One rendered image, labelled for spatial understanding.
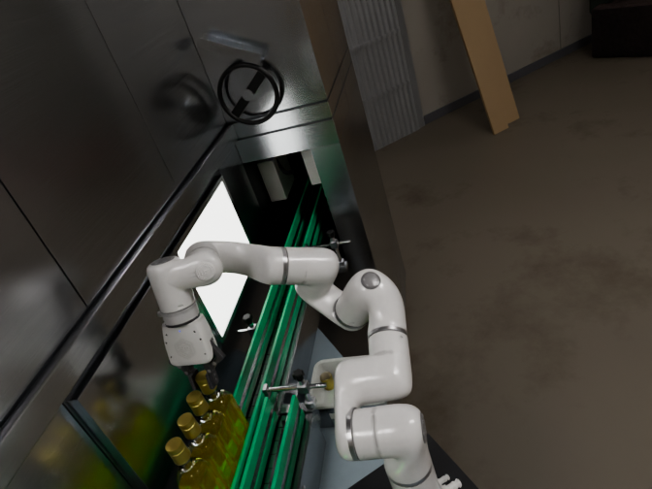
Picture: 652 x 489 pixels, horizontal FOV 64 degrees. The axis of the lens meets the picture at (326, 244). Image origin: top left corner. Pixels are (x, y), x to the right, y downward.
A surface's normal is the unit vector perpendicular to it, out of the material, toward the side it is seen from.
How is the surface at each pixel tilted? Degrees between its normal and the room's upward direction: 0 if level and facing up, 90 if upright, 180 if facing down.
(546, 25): 90
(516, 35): 90
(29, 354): 90
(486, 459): 0
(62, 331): 90
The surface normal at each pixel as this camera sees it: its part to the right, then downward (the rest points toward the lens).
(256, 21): -0.14, 0.57
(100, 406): 0.95, -0.15
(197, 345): -0.15, 0.32
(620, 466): -0.28, -0.81
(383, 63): 0.44, 0.37
